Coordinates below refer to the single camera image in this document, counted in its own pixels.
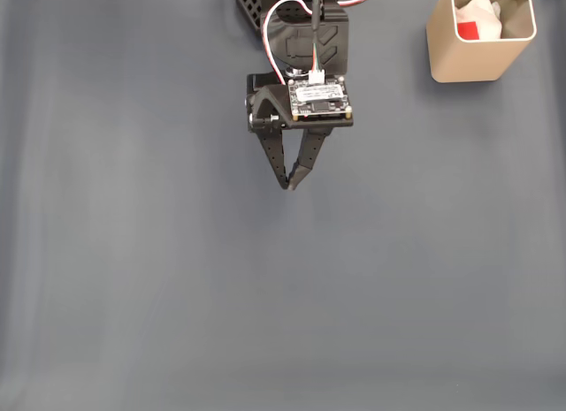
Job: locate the beige box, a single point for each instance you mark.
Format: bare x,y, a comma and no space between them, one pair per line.
468,62

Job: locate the camera circuit board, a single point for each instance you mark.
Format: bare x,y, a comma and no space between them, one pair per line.
318,97

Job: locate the white crumpled paper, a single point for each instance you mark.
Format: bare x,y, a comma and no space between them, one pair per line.
486,17

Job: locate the red cube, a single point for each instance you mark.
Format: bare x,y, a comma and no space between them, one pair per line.
468,31

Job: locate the dark gray table mat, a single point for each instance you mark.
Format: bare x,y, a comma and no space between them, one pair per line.
283,296

